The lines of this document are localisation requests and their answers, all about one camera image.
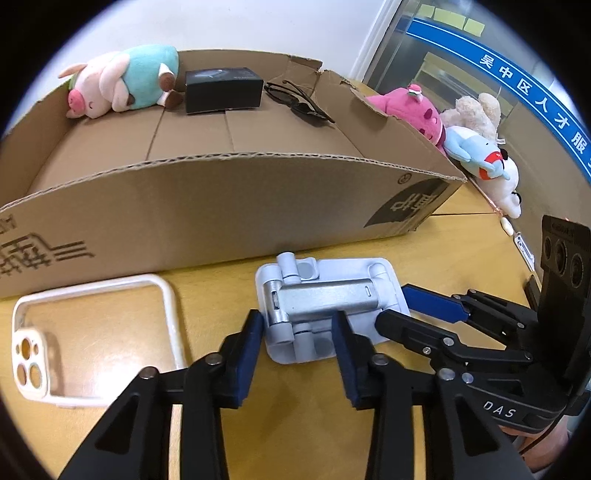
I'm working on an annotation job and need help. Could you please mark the clear white phone case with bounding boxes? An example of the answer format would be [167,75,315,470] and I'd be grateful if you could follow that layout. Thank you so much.
[10,274,187,408]

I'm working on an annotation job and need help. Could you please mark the white folding phone stand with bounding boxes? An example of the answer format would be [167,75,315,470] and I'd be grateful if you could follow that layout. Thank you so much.
[256,252,410,365]

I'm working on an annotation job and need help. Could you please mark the black charger box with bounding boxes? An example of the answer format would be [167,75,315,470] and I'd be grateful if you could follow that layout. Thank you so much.
[184,67,264,115]

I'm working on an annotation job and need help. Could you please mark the right hand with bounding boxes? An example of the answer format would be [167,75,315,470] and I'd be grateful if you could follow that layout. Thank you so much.
[501,416,572,478]

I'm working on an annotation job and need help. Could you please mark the white plush tag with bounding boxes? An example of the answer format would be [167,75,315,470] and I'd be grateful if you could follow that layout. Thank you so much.
[500,216,535,272]

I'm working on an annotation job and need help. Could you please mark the blue elephant plush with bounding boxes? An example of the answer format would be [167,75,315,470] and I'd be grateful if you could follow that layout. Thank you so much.
[443,126,510,180]

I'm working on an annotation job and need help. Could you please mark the beige teddy plush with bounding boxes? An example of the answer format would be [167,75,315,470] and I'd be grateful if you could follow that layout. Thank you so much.
[441,92,522,219]

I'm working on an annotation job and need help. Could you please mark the pink strawberry bear plush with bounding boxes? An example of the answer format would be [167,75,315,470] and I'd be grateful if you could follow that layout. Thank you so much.
[367,84,446,154]

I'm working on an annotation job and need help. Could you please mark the cardboard box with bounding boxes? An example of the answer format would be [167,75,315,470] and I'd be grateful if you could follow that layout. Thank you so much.
[1,50,465,297]

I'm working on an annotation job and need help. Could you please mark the black sunglasses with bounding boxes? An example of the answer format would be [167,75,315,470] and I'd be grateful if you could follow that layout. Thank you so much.
[263,79,335,126]

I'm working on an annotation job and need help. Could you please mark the pig plush teal shirt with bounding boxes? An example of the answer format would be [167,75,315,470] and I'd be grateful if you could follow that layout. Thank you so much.
[60,45,183,119]

